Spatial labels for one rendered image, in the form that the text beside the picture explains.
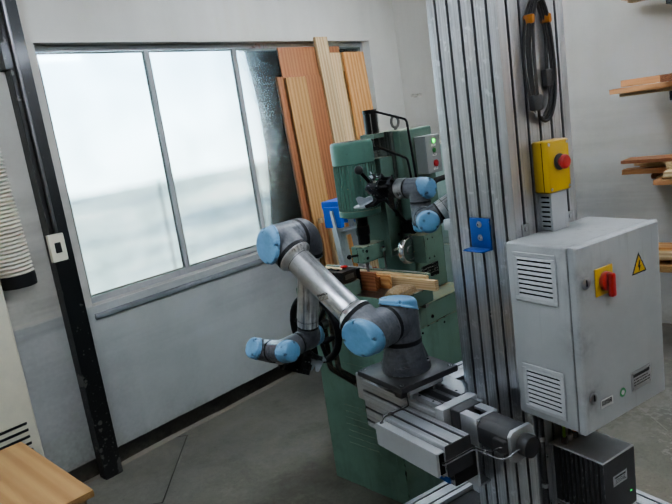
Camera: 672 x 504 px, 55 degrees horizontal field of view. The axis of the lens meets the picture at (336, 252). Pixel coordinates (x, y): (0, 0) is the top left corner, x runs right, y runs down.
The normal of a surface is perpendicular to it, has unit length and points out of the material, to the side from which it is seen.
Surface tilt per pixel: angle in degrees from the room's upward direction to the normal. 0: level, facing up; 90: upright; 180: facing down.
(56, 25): 90
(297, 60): 87
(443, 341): 90
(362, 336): 95
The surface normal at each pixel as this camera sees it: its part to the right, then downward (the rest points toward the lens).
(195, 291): 0.74, 0.03
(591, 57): -0.66, 0.24
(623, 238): 0.54, 0.09
